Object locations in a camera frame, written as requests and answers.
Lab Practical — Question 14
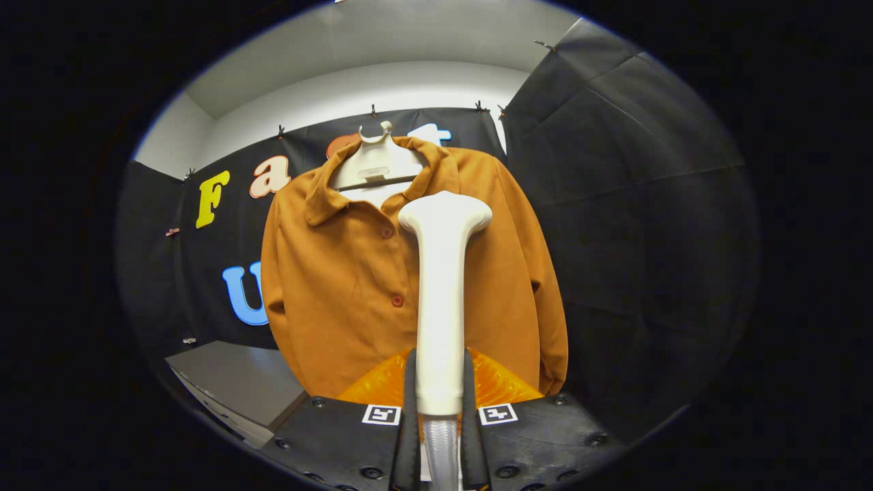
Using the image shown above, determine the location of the grey cabinet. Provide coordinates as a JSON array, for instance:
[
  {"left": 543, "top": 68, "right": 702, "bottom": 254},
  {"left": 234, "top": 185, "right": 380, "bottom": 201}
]
[{"left": 165, "top": 340, "right": 309, "bottom": 449}]

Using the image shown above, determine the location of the white garment steamer head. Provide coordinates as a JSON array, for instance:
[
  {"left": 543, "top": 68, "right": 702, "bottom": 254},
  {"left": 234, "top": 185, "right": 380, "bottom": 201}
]
[{"left": 398, "top": 191, "right": 493, "bottom": 417}]

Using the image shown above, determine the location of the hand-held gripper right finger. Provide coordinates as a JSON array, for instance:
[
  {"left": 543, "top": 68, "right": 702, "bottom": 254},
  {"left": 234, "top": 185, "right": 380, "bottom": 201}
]
[{"left": 461, "top": 348, "right": 627, "bottom": 491}]

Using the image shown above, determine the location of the orange button-up shirt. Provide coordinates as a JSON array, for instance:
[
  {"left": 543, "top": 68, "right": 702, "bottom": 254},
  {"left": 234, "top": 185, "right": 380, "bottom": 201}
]
[{"left": 261, "top": 135, "right": 569, "bottom": 400}]

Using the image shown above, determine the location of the white clothes hanger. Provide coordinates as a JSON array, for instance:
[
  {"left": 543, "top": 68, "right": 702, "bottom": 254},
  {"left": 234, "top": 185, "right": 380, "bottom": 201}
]
[{"left": 329, "top": 121, "right": 427, "bottom": 205}]

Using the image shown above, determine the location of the black backdrop cloth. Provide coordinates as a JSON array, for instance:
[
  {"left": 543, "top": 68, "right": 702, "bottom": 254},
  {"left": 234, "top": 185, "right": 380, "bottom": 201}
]
[{"left": 116, "top": 17, "right": 761, "bottom": 437}]

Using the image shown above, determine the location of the translucent garment steamer hose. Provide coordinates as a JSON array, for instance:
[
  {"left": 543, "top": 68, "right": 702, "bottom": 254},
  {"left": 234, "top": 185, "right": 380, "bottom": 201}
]
[{"left": 419, "top": 415, "right": 463, "bottom": 491}]

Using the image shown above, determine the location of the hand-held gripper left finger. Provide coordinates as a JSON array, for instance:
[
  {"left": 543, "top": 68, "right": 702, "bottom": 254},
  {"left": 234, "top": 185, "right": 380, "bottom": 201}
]
[{"left": 258, "top": 348, "right": 422, "bottom": 491}]

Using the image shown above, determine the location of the row of black clips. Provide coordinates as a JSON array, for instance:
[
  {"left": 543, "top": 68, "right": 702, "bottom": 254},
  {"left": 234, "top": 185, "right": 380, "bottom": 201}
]
[{"left": 181, "top": 40, "right": 557, "bottom": 181}]

